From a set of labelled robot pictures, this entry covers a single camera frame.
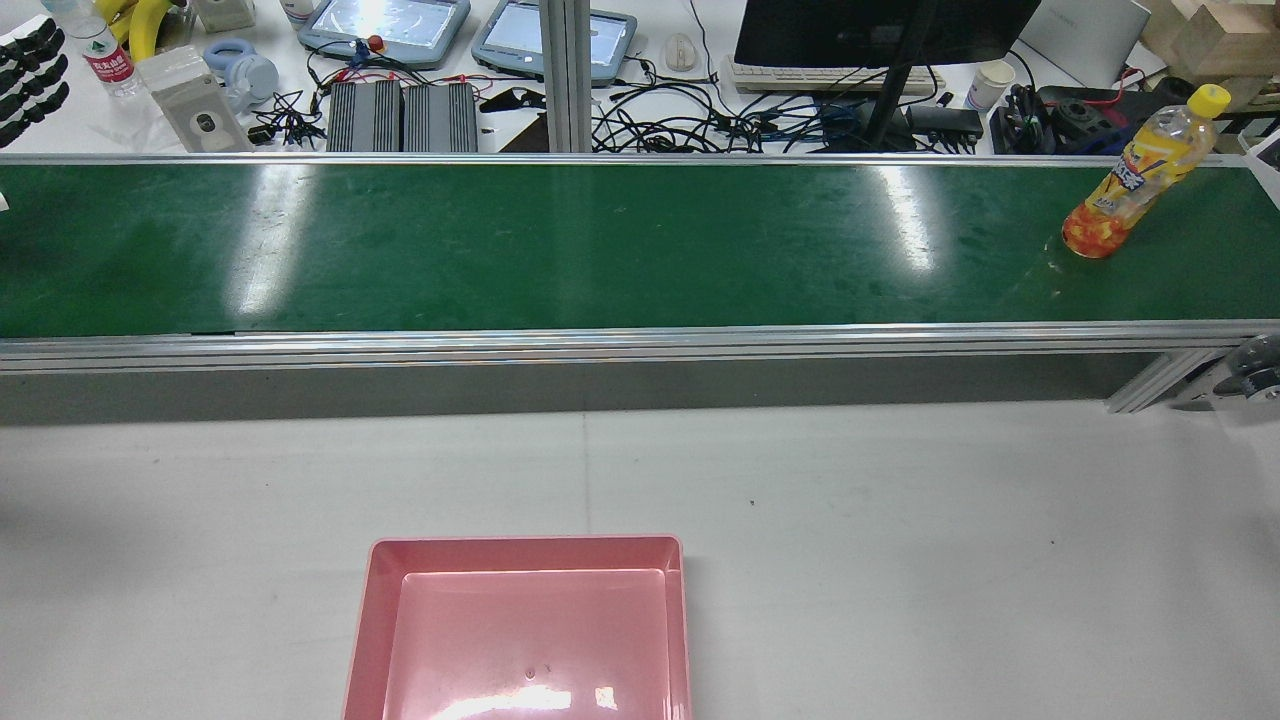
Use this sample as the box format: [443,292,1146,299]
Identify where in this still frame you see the water bottle red label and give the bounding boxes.
[45,0,141,99]

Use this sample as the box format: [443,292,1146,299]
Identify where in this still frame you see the tangled black cables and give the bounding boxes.
[590,55,871,153]

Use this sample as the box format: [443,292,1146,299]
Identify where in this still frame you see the grey teach pendant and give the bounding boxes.
[471,0,639,85]
[297,0,472,71]

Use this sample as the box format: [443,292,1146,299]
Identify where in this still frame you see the light blue headphones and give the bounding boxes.
[203,38,281,113]

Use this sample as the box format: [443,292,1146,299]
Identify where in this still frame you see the white paper cup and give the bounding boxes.
[965,60,1017,111]

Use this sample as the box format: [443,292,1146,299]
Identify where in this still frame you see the white keyboard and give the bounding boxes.
[722,55,946,97]

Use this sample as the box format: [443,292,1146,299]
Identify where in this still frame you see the black round device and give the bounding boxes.
[1040,85,1191,153]

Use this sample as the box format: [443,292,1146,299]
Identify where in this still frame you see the black spare robot fingers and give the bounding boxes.
[0,18,71,149]

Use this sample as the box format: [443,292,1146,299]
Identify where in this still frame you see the clear plastic blister pack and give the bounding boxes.
[137,45,254,154]

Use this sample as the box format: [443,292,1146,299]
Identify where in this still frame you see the white flat laptop box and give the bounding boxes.
[1018,0,1153,89]

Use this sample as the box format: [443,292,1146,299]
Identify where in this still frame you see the yellow bananas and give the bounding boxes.
[95,0,186,61]

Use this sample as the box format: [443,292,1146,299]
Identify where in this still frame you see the green conveyor belt aluminium frame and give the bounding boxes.
[0,153,1280,414]

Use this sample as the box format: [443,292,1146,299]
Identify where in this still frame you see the grey ribbed metal box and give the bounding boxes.
[326,81,403,153]
[402,82,479,153]

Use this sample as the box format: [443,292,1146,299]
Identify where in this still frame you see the orange juice bottle yellow cap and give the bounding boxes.
[1062,84,1232,260]

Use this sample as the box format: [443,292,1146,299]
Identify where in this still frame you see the black monitor stand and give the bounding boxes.
[860,60,923,151]

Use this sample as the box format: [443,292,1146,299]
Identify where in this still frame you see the aluminium profile post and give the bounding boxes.
[540,0,593,154]

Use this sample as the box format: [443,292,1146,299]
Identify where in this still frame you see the light wooden blocks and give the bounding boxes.
[1140,0,1280,111]

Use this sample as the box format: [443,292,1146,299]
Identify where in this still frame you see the pink plastic basket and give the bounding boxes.
[341,535,694,720]

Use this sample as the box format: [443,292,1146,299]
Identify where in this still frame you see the black usb hub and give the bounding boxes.
[905,104,984,141]

